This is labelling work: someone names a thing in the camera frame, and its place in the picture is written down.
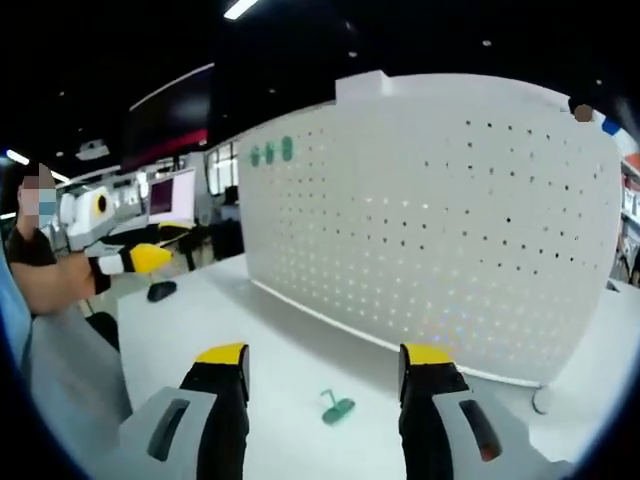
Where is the curved ceiling light strip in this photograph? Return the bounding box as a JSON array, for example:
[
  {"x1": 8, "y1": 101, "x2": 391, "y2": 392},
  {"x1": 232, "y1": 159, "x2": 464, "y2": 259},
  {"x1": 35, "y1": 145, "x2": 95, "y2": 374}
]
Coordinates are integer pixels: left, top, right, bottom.
[{"x1": 128, "y1": 61, "x2": 217, "y2": 112}]

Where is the black computer mouse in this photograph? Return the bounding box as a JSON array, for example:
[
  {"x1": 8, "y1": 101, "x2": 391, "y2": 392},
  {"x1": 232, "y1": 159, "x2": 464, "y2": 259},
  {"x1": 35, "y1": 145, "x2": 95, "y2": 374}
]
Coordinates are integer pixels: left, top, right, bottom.
[{"x1": 146, "y1": 280, "x2": 178, "y2": 303}]

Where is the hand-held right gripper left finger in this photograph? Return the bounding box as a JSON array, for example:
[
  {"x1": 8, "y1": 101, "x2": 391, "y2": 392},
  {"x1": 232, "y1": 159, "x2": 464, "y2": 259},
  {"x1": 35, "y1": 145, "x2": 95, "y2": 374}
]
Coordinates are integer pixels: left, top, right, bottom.
[{"x1": 107, "y1": 342, "x2": 251, "y2": 480}]

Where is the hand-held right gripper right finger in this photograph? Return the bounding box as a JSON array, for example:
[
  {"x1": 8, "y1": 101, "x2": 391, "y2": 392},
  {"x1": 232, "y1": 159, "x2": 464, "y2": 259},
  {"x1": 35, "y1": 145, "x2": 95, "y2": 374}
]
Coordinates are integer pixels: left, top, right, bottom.
[{"x1": 398, "y1": 342, "x2": 539, "y2": 480}]

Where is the monitor with pink screen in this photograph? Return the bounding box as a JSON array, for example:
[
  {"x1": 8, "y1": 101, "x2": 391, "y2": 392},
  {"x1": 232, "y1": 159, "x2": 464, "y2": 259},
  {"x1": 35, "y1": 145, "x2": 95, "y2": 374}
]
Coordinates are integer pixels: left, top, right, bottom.
[{"x1": 147, "y1": 168, "x2": 197, "y2": 227}]

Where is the ceiling projector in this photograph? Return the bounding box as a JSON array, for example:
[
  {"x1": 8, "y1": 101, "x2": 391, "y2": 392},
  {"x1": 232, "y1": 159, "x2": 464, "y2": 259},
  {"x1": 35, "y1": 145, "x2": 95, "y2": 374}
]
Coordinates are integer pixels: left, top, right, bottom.
[{"x1": 74, "y1": 140, "x2": 111, "y2": 162}]

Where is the light blue cloth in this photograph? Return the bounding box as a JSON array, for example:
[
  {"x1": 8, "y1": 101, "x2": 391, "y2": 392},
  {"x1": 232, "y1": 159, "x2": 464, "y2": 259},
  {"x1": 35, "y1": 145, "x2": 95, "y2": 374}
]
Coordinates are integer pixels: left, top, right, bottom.
[{"x1": 0, "y1": 238, "x2": 35, "y2": 372}]

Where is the red and black banner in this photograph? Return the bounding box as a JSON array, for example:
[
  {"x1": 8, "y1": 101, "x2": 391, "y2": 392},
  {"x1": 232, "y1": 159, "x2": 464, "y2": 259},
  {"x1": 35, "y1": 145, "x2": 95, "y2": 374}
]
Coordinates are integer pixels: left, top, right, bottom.
[{"x1": 121, "y1": 126, "x2": 210, "y2": 167}]

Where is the white perforated mounting plate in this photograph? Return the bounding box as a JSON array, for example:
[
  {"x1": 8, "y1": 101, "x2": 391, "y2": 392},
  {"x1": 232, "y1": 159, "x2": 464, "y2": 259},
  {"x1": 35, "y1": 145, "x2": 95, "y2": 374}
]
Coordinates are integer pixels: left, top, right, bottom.
[{"x1": 236, "y1": 73, "x2": 625, "y2": 390}]

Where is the straight ceiling light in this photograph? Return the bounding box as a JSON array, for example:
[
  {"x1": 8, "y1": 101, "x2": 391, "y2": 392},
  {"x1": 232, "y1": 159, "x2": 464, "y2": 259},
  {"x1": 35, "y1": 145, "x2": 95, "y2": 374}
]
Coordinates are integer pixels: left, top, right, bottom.
[{"x1": 222, "y1": 0, "x2": 262, "y2": 21}]

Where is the grey office chair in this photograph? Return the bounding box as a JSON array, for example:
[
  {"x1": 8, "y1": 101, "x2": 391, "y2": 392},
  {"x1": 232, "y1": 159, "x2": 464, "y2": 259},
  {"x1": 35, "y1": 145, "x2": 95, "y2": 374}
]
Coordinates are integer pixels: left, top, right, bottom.
[{"x1": 26, "y1": 308, "x2": 135, "y2": 452}]

